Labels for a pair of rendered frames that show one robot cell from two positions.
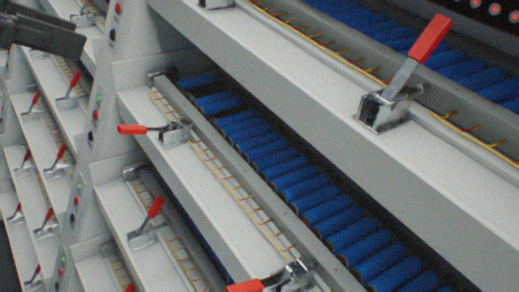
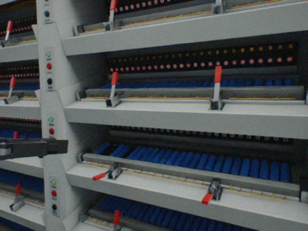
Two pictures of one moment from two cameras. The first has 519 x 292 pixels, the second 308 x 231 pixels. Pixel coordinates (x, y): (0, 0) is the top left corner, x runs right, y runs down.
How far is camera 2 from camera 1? 23 cm
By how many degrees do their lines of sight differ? 25
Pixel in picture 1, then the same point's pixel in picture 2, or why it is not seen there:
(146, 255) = not seen: outside the picture
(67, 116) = (22, 211)
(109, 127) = (67, 194)
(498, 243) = (281, 118)
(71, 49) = (63, 148)
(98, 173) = (68, 224)
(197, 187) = (144, 185)
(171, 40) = (82, 135)
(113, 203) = not seen: outside the picture
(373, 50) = (194, 90)
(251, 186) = (169, 169)
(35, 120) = not seen: outside the picture
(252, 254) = (191, 193)
